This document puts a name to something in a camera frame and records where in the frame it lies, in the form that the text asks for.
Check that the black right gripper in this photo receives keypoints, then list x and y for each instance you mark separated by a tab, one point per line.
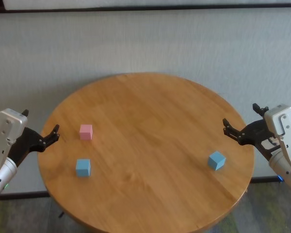
254	133

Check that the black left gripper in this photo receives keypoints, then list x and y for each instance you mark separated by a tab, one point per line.
26	140

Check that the pink cube block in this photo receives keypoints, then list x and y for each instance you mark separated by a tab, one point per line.
86	132

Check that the blue cube block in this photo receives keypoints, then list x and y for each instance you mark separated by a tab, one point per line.
83	168
217	160

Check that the black table foot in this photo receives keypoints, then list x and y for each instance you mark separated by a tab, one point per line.
61	214

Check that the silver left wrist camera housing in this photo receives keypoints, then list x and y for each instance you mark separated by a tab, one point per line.
7	123

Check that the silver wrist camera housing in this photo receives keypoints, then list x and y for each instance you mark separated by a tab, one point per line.
281	119
7	123

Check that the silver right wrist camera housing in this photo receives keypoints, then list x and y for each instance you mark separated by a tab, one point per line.
281	119

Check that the black wall trim strip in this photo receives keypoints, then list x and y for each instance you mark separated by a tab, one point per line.
135	8

